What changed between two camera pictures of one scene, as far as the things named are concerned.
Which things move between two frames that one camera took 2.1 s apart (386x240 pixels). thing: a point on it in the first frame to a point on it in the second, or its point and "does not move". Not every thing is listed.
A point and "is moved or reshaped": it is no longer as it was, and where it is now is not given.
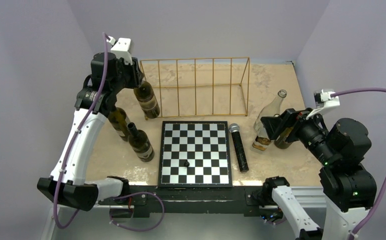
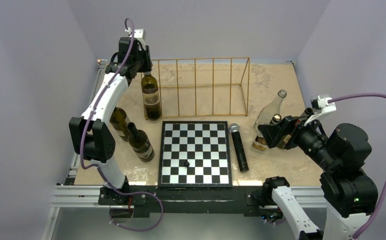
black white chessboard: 205,144 does not move
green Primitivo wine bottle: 144,95 is moved or reshaped
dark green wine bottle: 140,143 does not move
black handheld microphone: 234,129 does not move
